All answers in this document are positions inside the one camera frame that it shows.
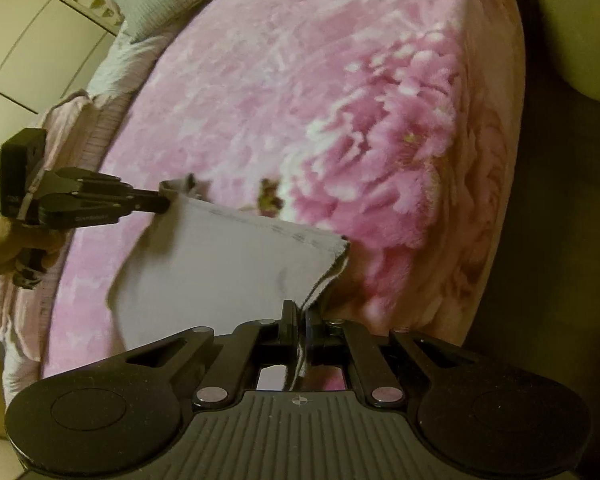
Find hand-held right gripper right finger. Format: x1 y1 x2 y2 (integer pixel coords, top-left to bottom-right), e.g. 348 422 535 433
305 307 486 408

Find pink floral blanket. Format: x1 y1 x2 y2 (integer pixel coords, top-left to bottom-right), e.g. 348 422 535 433
40 0 527 392

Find lavender garment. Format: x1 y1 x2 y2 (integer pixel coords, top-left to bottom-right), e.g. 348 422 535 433
111 175 352 392

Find white wardrobe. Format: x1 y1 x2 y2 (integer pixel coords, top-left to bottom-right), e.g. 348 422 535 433
0 0 127 137

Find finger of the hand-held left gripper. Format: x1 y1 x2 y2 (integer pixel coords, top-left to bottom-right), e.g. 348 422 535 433
44 166 135 197
34 191 172 229

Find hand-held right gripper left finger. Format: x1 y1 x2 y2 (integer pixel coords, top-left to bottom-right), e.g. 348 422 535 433
112 300 299 408

